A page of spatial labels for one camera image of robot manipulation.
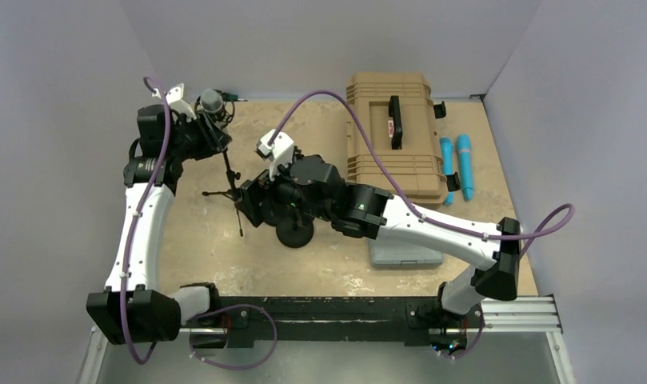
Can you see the grey plastic box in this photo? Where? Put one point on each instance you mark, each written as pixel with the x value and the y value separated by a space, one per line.
pixel 389 254

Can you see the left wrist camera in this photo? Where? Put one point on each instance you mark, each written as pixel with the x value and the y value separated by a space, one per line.
pixel 175 98

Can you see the green object at wall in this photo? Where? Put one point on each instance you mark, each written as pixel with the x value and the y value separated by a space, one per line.
pixel 228 97

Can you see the blue microphone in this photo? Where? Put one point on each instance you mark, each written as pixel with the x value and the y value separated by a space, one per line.
pixel 464 148
pixel 452 178

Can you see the tan tool case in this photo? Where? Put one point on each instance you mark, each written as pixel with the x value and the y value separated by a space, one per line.
pixel 393 139

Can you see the tripod stand with shock mount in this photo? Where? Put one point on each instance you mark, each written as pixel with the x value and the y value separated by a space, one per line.
pixel 228 169

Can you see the silver microphone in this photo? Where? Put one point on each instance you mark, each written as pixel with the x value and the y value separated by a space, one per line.
pixel 212 102

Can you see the round base clip stand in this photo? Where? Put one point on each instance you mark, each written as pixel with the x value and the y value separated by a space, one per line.
pixel 295 231

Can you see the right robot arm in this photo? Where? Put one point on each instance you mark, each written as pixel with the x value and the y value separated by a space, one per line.
pixel 311 188

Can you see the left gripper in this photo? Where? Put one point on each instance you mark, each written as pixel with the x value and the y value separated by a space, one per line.
pixel 213 140

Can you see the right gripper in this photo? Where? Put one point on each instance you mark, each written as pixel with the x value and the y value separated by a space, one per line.
pixel 255 192

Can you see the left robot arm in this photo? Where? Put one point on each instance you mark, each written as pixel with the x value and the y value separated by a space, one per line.
pixel 131 307

